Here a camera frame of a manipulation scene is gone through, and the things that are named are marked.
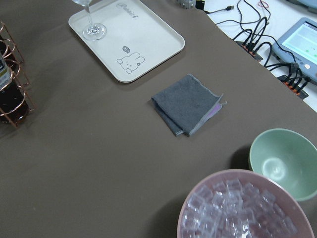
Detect clear ice cubes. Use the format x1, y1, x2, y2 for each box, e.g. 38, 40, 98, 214
179, 178, 298, 238

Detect grey folded cloth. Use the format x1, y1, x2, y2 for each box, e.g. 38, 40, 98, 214
151, 74, 227, 136

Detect copper wire bottle basket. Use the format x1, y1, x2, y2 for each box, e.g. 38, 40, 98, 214
0, 22, 35, 128

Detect black usb hub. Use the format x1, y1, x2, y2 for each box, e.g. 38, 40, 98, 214
235, 41, 263, 62
277, 75, 309, 100

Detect pink bowl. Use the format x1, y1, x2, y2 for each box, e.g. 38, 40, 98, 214
177, 169, 314, 238

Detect cream rabbit tray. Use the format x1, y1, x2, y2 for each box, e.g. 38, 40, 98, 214
83, 0, 185, 83

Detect green bowl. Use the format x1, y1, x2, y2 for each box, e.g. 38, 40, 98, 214
249, 128, 317, 201

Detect clear wine glass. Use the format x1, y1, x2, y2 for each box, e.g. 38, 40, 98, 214
72, 0, 107, 41

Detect teach pendant tablet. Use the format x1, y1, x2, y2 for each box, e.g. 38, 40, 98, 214
272, 17, 317, 84

